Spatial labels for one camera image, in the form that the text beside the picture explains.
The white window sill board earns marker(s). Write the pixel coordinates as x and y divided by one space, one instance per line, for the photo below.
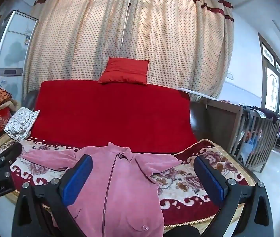
199 94

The red pillow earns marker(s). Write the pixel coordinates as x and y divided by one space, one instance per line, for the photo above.
125 70

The wooden framed window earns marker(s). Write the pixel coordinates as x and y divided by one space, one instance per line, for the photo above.
272 88

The dotted beige curtain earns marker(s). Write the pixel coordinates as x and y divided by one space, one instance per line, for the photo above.
154 37

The pink zip jacket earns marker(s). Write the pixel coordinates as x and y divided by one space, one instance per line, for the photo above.
120 190

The red floral blanket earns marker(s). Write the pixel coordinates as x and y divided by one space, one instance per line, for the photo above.
187 185

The brown leather sofa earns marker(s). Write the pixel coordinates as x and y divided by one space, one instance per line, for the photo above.
196 118

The plain red blanket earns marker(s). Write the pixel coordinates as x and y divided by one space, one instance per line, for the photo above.
110 113

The black and white patterned cloth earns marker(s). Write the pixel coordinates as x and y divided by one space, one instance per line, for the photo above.
21 123

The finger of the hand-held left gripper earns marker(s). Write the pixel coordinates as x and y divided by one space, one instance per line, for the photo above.
9 150

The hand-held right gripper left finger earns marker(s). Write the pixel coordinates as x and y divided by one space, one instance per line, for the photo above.
77 181

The white wall socket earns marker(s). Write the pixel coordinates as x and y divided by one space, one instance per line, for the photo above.
230 75

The brown wooden crib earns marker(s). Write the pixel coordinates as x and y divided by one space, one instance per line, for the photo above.
224 123

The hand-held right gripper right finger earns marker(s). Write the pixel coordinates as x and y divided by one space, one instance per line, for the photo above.
210 181

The dark clothes on crib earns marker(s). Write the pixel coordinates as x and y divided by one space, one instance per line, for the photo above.
266 112

